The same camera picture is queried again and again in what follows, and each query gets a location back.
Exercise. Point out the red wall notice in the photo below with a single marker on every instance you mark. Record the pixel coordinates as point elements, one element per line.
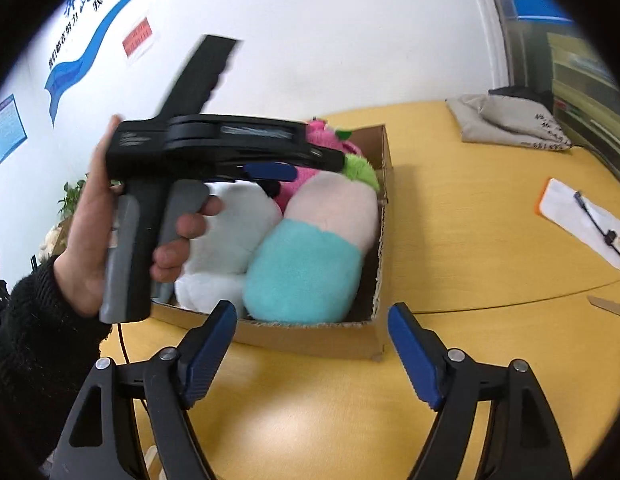
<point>139,37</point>

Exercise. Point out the blue framed wall poster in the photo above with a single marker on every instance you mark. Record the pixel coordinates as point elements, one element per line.
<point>9,127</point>

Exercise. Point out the blue wall banner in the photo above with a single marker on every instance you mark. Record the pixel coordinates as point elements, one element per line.
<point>70,67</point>

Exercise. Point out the person's left forearm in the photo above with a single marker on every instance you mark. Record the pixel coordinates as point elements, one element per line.
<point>35,340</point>

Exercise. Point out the cardboard box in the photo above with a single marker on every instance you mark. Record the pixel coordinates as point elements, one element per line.
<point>310,335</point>

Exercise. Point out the small potted plant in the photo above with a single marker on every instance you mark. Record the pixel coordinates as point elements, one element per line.
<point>72,200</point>

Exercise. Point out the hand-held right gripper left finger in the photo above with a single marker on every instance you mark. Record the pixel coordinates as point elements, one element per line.
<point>210,355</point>

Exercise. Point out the white plush toy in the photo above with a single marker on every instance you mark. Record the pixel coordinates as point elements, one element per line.
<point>225,240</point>

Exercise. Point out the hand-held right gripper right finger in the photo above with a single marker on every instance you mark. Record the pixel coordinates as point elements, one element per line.
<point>414,355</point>

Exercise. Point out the beige fluffy toy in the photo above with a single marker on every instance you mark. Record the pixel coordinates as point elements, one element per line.
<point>47,240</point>

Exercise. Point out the dark cloth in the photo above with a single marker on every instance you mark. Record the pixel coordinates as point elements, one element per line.
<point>524,94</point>

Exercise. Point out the pink strawberry bear plush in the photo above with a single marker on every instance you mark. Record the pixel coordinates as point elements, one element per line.
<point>335,140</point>

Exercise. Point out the person's left hand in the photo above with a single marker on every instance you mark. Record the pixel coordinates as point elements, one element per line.
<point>82,250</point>

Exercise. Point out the grey cloth bag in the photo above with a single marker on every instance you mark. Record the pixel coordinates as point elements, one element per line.
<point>509,122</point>

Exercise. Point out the glass window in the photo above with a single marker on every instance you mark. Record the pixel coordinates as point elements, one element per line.
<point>564,60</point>

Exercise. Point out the white paper sheet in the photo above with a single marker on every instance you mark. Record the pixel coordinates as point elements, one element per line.
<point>564,210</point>

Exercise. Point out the blue window sign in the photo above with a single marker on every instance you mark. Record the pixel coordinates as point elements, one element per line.
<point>539,5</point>

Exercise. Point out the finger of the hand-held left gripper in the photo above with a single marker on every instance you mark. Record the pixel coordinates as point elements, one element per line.
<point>320,155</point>
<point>270,171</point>

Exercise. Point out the teal and pink plush toy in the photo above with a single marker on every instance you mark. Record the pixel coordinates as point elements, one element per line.
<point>310,260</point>

